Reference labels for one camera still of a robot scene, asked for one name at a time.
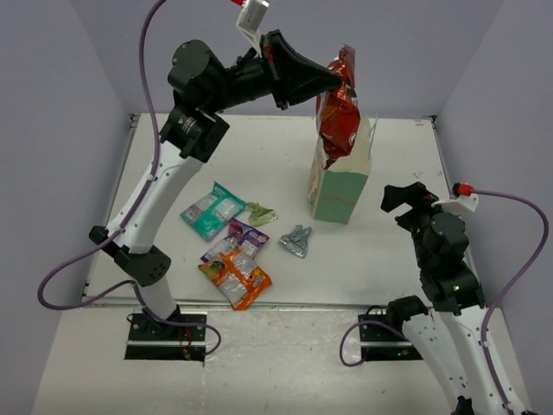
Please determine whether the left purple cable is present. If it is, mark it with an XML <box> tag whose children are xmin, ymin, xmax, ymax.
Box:
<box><xmin>37</xmin><ymin>0</ymin><xmax>169</xmax><ymax>310</ymax></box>

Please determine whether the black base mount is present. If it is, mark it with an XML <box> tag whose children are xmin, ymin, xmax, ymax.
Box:
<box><xmin>124</xmin><ymin>312</ymin><xmax>207</xmax><ymax>362</ymax></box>
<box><xmin>359</xmin><ymin>324</ymin><xmax>423</xmax><ymax>361</ymax></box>

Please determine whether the red chips bag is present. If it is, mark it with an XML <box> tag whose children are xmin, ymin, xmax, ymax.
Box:
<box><xmin>315</xmin><ymin>45</ymin><xmax>360</xmax><ymax>169</ymax></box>

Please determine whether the teal snack packet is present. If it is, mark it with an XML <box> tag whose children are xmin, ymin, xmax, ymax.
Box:
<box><xmin>180</xmin><ymin>182</ymin><xmax>246</xmax><ymax>241</ymax></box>

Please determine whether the orange snack packet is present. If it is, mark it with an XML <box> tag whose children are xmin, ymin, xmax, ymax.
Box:
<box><xmin>198</xmin><ymin>246</ymin><xmax>272</xmax><ymax>311</ymax></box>

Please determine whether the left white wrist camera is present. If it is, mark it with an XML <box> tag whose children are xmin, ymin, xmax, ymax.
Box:
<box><xmin>235</xmin><ymin>0</ymin><xmax>270</xmax><ymax>54</ymax></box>

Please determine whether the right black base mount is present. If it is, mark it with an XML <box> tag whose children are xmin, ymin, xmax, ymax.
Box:
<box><xmin>359</xmin><ymin>324</ymin><xmax>423</xmax><ymax>361</ymax></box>

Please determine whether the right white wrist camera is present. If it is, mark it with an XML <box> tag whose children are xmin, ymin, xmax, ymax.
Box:
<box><xmin>431</xmin><ymin>182</ymin><xmax>479</xmax><ymax>216</ymax></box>

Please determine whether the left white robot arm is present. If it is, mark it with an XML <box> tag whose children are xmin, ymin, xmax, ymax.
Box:
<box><xmin>89</xmin><ymin>30</ymin><xmax>341</xmax><ymax>340</ymax></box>

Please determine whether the silver foil wrapper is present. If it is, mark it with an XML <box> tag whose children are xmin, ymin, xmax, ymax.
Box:
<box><xmin>278</xmin><ymin>225</ymin><xmax>312</xmax><ymax>259</ymax></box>

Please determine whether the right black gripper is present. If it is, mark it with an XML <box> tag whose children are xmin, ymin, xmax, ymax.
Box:
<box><xmin>381</xmin><ymin>182</ymin><xmax>461</xmax><ymax>270</ymax></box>

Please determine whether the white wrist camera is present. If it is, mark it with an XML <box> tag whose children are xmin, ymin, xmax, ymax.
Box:
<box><xmin>235</xmin><ymin>0</ymin><xmax>270</xmax><ymax>54</ymax></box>
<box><xmin>431</xmin><ymin>182</ymin><xmax>479</xmax><ymax>216</ymax></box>

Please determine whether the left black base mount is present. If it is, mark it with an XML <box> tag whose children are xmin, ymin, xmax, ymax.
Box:
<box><xmin>124</xmin><ymin>312</ymin><xmax>207</xmax><ymax>362</ymax></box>

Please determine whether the purple snack packet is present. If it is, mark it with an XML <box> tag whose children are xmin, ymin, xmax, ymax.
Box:
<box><xmin>200</xmin><ymin>219</ymin><xmax>270</xmax><ymax>263</ymax></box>

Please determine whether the green paper bag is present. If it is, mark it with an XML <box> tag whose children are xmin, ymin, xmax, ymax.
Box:
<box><xmin>308</xmin><ymin>116</ymin><xmax>378</xmax><ymax>224</ymax></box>

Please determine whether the small green wrapper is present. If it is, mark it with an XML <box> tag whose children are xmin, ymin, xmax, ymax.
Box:
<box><xmin>246</xmin><ymin>201</ymin><xmax>277</xmax><ymax>227</ymax></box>

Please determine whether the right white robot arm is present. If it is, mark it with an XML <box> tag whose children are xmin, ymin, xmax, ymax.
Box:
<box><xmin>380</xmin><ymin>182</ymin><xmax>531</xmax><ymax>414</ymax></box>

